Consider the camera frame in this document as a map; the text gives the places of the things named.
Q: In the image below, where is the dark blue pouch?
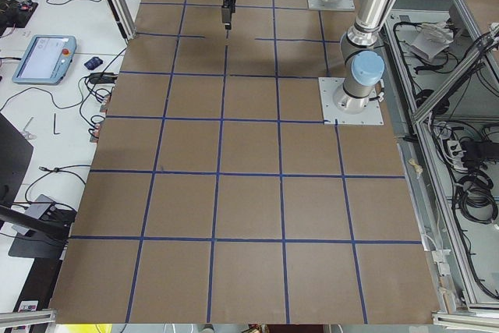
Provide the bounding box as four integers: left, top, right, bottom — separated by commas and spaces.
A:
84, 56, 103, 70

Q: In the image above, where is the teach pendant tablet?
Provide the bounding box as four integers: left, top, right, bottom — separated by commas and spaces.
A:
12, 35, 77, 86

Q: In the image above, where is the black allen key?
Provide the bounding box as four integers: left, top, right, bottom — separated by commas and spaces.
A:
52, 113, 60, 135

